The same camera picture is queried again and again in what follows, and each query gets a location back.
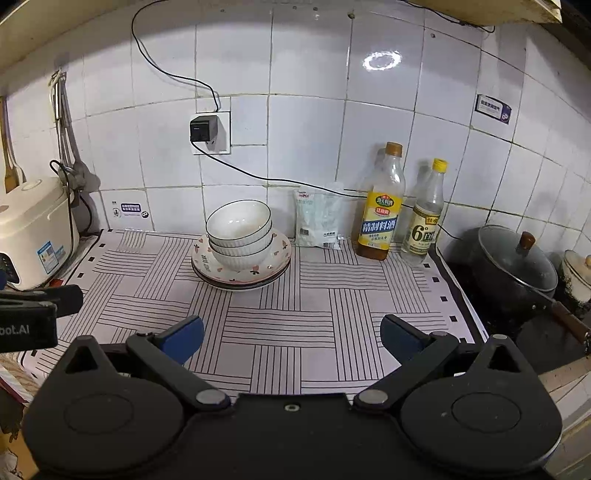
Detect wooden spatula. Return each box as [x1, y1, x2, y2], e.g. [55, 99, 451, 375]
[0, 97, 26, 193]

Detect thin black cable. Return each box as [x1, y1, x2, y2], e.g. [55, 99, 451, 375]
[191, 142, 467, 241]
[131, 0, 220, 114]

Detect hanging metal ladle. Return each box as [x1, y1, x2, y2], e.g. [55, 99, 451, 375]
[48, 69, 100, 192]

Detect dark blue wall sticker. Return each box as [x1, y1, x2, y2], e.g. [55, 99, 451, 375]
[475, 95, 513, 125]
[111, 200, 151, 220]

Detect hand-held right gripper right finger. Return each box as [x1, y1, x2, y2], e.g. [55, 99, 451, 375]
[353, 314, 529, 411]

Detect white enamel pot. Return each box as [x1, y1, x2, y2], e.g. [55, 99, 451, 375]
[560, 249, 591, 305]

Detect glass wok lid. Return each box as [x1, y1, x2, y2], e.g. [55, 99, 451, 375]
[478, 224, 559, 294]

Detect cream rice cooker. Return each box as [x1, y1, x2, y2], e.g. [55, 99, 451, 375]
[0, 178, 80, 291]

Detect white ribbed bowl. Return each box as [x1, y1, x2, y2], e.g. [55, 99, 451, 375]
[210, 235, 272, 273]
[208, 226, 273, 259]
[206, 200, 272, 248]

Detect white salt bag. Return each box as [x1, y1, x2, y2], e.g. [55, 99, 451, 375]
[294, 182, 345, 250]

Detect black gas stove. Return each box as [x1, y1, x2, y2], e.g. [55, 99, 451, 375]
[436, 251, 591, 374]

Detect black wok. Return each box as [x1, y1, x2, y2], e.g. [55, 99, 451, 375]
[466, 224, 591, 344]

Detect black power adapter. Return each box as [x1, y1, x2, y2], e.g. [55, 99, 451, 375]
[189, 116, 219, 145]

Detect striped white tablecloth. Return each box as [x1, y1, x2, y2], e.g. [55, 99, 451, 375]
[23, 228, 490, 407]

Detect clear vinegar bottle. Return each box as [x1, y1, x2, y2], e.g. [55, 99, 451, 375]
[401, 158, 450, 265]

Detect yellow label cooking wine bottle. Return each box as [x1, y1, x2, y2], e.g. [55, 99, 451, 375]
[355, 142, 406, 261]

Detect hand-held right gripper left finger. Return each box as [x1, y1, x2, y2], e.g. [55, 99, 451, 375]
[62, 315, 232, 411]

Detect black rice cooker cable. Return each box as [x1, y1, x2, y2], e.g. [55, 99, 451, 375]
[50, 159, 95, 234]

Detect beige striped towel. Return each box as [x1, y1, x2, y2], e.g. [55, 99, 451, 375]
[0, 353, 44, 402]

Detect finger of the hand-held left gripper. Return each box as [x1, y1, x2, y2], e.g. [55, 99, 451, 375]
[0, 285, 85, 319]

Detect white wall socket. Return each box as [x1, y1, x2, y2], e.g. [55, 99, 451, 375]
[191, 110, 232, 155]

